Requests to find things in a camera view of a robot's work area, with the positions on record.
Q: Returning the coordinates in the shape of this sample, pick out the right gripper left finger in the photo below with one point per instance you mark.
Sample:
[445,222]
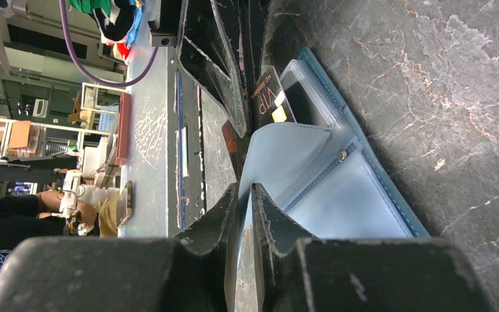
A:
[192,271]

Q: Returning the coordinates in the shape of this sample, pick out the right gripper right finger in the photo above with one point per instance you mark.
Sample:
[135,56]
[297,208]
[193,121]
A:
[296,271]

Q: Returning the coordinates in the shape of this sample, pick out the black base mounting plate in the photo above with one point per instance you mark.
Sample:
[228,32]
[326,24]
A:
[199,168]

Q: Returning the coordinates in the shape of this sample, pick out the teal card holder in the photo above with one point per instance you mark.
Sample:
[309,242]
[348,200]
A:
[324,175]

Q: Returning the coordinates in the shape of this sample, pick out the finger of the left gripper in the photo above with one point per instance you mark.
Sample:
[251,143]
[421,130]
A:
[252,20]
[211,51]

